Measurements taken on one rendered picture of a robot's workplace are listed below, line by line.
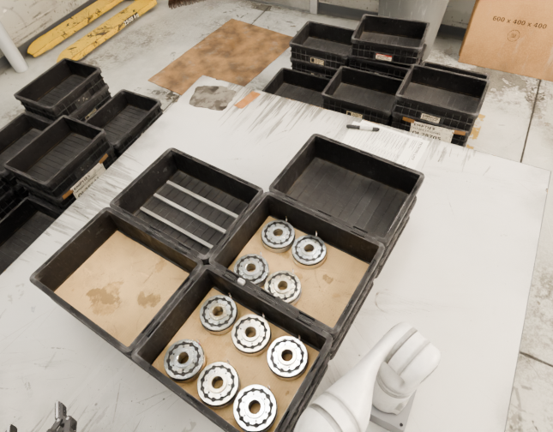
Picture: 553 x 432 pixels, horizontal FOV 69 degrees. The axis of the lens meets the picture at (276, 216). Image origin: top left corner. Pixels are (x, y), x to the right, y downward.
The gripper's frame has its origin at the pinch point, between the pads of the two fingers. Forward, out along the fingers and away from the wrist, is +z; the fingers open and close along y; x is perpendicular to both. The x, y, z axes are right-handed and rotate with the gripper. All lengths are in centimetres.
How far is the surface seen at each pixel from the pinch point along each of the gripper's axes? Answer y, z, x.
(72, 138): -5, 166, 14
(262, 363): -45.0, 0.4, 21.7
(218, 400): -31.7, -4.3, 19.6
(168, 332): -26.2, 16.3, 13.3
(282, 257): -64, 25, 16
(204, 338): -33.8, 13.1, 18.3
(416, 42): -210, 144, 22
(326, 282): -71, 12, 19
